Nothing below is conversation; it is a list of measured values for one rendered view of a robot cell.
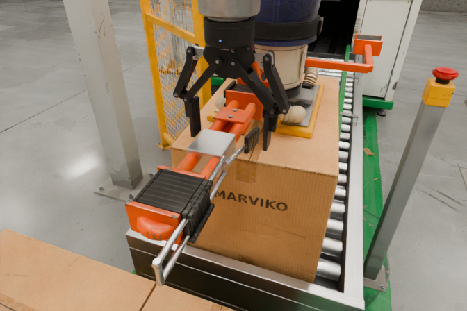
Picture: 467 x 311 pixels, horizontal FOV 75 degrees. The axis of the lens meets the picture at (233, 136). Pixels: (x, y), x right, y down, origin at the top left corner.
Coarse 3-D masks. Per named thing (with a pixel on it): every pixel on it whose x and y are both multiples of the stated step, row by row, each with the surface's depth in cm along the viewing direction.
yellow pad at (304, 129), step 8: (312, 88) 100; (320, 88) 101; (320, 96) 96; (296, 104) 85; (304, 104) 85; (312, 104) 90; (312, 112) 87; (280, 120) 83; (304, 120) 82; (312, 120) 83; (280, 128) 80; (288, 128) 79; (296, 128) 79; (304, 128) 79; (312, 128) 79; (296, 136) 79; (304, 136) 78
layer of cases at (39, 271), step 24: (0, 240) 101; (24, 240) 101; (0, 264) 93; (24, 264) 93; (48, 264) 93; (72, 264) 93; (96, 264) 93; (0, 288) 87; (24, 288) 87; (48, 288) 87; (72, 288) 87; (96, 288) 87; (120, 288) 87; (144, 288) 87; (168, 288) 87
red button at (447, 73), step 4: (436, 68) 97; (440, 68) 97; (444, 68) 97; (448, 68) 97; (432, 72) 97; (436, 72) 95; (440, 72) 94; (444, 72) 93; (448, 72) 93; (452, 72) 93; (456, 72) 93; (436, 76) 96; (440, 76) 94; (444, 76) 93; (448, 76) 93; (452, 76) 93; (456, 76) 93; (436, 80) 97; (440, 80) 96; (444, 80) 95; (448, 80) 94; (444, 84) 96
